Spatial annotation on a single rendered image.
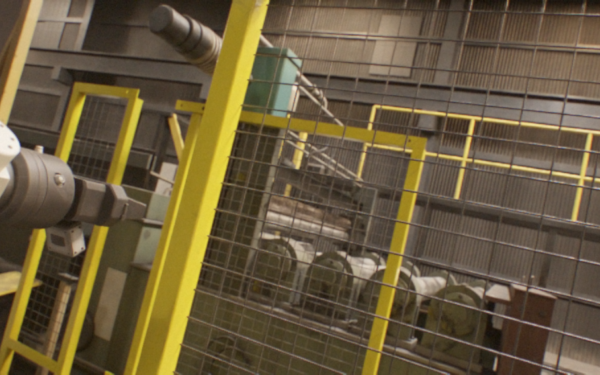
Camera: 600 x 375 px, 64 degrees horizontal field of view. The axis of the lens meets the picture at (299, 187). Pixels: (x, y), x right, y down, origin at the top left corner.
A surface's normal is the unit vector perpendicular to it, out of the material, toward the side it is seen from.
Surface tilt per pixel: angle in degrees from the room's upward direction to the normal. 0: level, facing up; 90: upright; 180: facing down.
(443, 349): 90
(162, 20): 90
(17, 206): 105
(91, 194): 90
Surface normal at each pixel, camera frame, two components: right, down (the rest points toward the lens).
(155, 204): 0.89, 0.18
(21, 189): 0.47, 0.00
